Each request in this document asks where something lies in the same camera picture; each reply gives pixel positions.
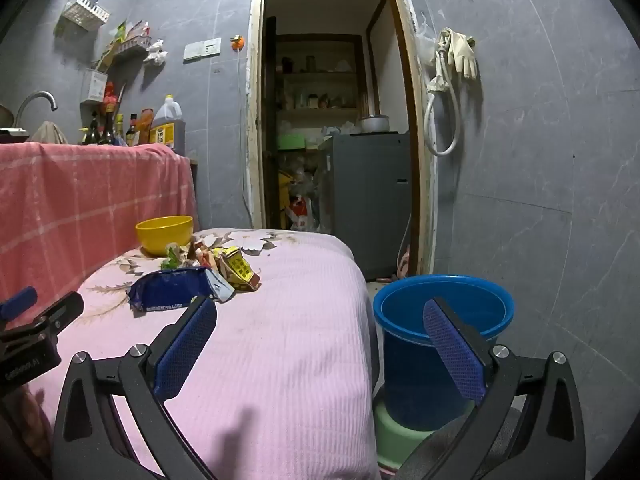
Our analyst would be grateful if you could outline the grey appliance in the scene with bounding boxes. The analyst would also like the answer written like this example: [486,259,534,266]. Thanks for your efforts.
[316,131,413,281]

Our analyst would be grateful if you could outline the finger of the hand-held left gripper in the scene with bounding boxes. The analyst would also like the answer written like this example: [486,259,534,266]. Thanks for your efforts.
[0,291,85,346]
[0,286,38,318]

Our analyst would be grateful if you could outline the cream rubber gloves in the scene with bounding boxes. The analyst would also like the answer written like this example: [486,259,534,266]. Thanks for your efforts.
[446,29,478,80]

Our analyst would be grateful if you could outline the wall rack with packets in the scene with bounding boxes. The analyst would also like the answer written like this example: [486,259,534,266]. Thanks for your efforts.
[102,20,153,68]

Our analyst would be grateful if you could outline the large cooking oil bottle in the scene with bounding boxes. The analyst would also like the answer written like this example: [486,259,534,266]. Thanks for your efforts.
[149,94,187,156]

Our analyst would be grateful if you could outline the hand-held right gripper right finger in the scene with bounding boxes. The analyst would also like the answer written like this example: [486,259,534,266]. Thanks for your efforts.
[395,296,587,480]

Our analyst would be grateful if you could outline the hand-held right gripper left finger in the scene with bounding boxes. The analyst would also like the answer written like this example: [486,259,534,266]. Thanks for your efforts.
[52,296,219,480]

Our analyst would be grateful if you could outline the pink plaid cloth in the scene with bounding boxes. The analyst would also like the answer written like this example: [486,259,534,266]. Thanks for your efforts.
[0,142,200,301]

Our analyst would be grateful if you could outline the wooden shelf unit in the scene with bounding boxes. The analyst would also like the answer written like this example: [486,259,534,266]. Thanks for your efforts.
[274,34,366,133]

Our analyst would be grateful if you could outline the white wall basket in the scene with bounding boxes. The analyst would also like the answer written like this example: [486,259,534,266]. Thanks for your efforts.
[61,0,112,28]

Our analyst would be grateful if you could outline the dark green bottle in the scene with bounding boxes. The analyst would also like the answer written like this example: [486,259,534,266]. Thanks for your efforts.
[80,112,101,146]

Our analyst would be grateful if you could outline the metal faucet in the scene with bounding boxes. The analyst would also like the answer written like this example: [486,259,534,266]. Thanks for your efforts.
[15,91,58,128]

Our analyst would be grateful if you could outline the clear plastic bag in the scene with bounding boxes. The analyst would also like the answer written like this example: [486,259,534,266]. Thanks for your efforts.
[415,15,441,68]

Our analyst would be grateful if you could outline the yellow carton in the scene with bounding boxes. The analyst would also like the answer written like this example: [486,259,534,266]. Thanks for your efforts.
[212,246,262,292]

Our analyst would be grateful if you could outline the blue plastic bucket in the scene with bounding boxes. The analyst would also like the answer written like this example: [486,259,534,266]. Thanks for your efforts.
[373,274,515,432]

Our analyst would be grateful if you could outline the red white wrapper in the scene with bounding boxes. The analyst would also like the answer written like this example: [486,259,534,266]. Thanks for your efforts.
[192,240,216,268]

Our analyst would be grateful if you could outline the tall dark bottle red neck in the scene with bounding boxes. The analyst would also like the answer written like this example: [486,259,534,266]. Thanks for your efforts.
[102,82,119,146]

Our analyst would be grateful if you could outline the wooden door frame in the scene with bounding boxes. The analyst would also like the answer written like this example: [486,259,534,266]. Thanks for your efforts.
[245,0,441,281]

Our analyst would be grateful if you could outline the person's left hand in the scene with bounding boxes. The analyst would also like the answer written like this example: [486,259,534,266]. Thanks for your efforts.
[15,395,53,466]

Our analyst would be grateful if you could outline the red white bag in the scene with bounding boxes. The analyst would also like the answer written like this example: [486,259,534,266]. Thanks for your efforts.
[290,195,316,231]

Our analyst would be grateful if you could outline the white wall utensil holder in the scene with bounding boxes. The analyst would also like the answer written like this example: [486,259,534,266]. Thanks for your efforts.
[80,67,108,106]

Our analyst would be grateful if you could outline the small metal pot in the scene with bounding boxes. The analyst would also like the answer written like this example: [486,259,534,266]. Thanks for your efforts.
[359,114,391,135]

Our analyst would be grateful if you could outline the white sprayer hose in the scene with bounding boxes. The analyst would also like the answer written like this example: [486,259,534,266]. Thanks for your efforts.
[423,27,462,157]

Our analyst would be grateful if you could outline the yellow bowl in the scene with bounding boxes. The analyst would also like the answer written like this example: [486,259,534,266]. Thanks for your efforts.
[135,215,194,257]

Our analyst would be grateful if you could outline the blue snack wrapper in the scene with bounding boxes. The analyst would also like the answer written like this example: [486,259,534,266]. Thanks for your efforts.
[126,266,221,314]

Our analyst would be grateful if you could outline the dark wooden door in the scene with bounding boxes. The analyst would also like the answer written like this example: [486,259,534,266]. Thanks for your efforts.
[262,16,279,231]

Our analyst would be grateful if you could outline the beige rag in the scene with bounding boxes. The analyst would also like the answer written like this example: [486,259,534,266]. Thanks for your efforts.
[29,121,68,145]

